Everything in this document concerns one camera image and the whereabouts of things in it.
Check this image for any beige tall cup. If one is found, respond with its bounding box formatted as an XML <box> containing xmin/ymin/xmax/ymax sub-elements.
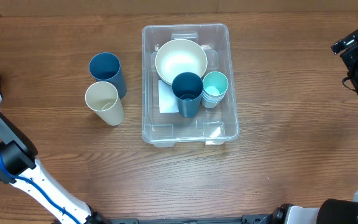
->
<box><xmin>85</xmin><ymin>82</ymin><xmax>125</xmax><ymax>126</ymax></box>

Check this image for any dark blue tall cup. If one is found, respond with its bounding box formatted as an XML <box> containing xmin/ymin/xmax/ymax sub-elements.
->
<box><xmin>172</xmin><ymin>72</ymin><xmax>203</xmax><ymax>118</ymax></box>
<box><xmin>88</xmin><ymin>52</ymin><xmax>127</xmax><ymax>99</ymax></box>

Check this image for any mint green small cup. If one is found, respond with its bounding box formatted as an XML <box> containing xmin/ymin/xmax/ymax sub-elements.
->
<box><xmin>203</xmin><ymin>71</ymin><xmax>229</xmax><ymax>95</ymax></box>

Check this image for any light blue small cup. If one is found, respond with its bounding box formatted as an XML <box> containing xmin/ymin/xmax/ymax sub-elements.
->
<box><xmin>202</xmin><ymin>92</ymin><xmax>224</xmax><ymax>102</ymax></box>

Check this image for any grey small cup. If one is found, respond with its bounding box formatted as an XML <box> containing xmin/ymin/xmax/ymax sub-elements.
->
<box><xmin>201</xmin><ymin>98</ymin><xmax>219</xmax><ymax>109</ymax></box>

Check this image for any cream bowl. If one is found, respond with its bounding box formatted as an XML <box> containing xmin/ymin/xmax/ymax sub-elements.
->
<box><xmin>155</xmin><ymin>39</ymin><xmax>208</xmax><ymax>85</ymax></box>

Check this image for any pink small cup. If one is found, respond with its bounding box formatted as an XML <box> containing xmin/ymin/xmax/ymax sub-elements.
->
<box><xmin>202</xmin><ymin>89</ymin><xmax>226</xmax><ymax>101</ymax></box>

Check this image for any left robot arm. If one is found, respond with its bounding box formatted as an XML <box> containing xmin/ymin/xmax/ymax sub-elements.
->
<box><xmin>0</xmin><ymin>93</ymin><xmax>108</xmax><ymax>223</ymax></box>

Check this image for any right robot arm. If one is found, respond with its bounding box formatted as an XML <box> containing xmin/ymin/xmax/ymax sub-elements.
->
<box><xmin>261</xmin><ymin>29</ymin><xmax>358</xmax><ymax>223</ymax></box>

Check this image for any clear plastic storage bin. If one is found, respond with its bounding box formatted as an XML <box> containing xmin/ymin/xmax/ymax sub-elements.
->
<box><xmin>142</xmin><ymin>24</ymin><xmax>239</xmax><ymax>147</ymax></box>

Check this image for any white paper label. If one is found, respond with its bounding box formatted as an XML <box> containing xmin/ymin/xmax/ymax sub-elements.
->
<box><xmin>158</xmin><ymin>80</ymin><xmax>178</xmax><ymax>113</ymax></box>

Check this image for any left blue cable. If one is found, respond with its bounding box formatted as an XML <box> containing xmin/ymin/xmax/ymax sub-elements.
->
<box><xmin>0</xmin><ymin>123</ymin><xmax>83</xmax><ymax>224</ymax></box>

